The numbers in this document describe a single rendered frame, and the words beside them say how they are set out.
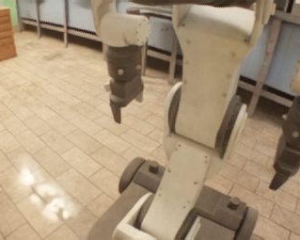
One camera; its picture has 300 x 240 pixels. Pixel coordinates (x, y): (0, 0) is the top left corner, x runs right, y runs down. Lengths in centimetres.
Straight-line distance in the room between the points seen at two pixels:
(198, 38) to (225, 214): 65
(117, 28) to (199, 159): 37
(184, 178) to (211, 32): 37
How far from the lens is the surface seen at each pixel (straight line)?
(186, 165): 60
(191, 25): 44
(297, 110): 45
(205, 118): 50
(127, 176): 97
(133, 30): 48
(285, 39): 177
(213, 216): 89
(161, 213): 66
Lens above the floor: 90
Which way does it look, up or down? 34 degrees down
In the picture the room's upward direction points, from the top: 5 degrees clockwise
